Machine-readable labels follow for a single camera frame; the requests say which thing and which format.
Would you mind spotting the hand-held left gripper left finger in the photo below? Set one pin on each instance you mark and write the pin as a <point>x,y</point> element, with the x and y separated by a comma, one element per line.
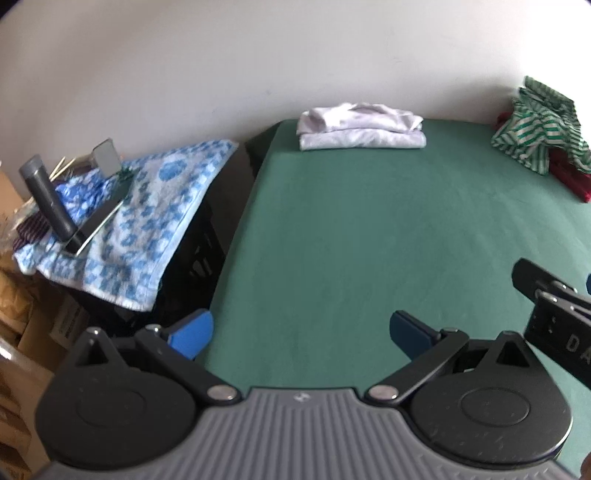
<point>196,330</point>

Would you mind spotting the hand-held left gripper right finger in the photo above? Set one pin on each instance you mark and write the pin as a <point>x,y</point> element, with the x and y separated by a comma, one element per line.
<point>406,330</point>

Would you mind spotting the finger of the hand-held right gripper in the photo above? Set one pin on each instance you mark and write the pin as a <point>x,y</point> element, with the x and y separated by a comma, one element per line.
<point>540,281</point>

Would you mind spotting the white t-shirt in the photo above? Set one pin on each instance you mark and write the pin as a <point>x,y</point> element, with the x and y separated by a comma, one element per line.
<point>360,134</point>

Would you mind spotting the black storage crate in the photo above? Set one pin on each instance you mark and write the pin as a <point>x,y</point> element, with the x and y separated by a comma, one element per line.
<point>203,240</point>

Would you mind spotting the dark red knitted garment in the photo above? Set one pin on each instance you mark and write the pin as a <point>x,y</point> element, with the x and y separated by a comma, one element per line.
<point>575,177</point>

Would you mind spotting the blue floral towel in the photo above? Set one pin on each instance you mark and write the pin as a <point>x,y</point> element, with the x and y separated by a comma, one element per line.
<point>152,207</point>

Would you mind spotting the green striped shirt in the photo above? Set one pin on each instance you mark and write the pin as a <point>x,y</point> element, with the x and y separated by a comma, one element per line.
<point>535,129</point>

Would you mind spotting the blue patterned plastic bag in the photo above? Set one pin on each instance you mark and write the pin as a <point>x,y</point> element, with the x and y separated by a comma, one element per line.
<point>78,198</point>

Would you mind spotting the cardboard boxes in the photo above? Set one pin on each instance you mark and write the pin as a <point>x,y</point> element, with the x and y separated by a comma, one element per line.
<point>18,369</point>

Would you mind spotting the maroon striped cloth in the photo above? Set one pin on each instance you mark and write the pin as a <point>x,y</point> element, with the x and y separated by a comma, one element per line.
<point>32,230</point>

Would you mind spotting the small rectangular mirror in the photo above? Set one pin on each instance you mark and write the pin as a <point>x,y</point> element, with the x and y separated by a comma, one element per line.
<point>107,159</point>

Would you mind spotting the grey cylindrical tube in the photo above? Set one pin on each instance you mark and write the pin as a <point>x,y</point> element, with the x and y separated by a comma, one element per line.
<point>48,198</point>

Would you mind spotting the bundle of wooden sticks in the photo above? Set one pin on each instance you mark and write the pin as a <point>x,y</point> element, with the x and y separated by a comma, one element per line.
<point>64,166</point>

